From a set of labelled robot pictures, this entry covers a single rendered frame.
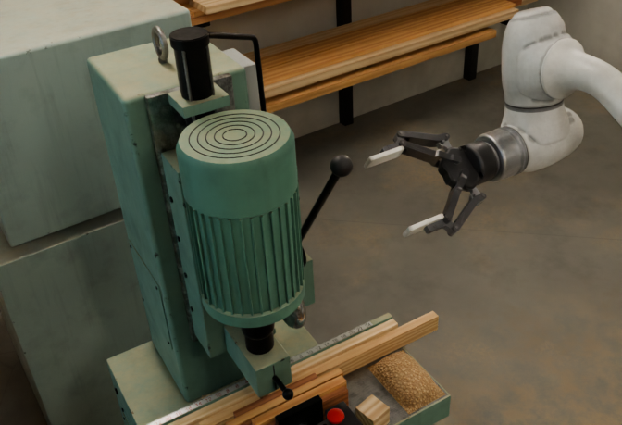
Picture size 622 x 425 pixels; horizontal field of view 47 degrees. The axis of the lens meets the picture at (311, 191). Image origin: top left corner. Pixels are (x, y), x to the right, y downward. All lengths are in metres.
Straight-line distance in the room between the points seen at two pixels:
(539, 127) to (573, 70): 0.13
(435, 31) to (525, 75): 2.64
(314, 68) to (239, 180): 2.49
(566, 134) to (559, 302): 1.79
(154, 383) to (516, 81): 1.00
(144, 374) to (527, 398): 1.47
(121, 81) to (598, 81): 0.77
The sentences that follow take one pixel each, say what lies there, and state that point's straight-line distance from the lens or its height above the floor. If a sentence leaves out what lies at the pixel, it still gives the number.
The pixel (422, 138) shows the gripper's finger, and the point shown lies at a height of 1.39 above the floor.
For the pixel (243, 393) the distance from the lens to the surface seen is 1.41.
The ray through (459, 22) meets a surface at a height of 0.62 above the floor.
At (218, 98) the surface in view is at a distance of 1.14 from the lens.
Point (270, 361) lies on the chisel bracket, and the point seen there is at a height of 1.07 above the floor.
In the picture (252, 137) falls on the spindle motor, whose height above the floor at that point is 1.51.
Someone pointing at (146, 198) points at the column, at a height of 1.33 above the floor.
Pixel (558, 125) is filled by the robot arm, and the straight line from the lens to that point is 1.34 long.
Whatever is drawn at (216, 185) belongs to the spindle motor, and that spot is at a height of 1.47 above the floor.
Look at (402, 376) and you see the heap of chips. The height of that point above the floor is 0.93.
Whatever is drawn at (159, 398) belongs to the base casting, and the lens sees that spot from 1.64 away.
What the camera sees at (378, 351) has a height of 0.92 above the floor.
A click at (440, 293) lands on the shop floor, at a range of 3.04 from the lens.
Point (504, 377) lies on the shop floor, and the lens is 2.75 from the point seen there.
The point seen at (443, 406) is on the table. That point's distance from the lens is 1.48.
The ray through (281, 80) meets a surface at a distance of 3.38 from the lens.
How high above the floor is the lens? 2.01
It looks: 33 degrees down
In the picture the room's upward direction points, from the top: 3 degrees counter-clockwise
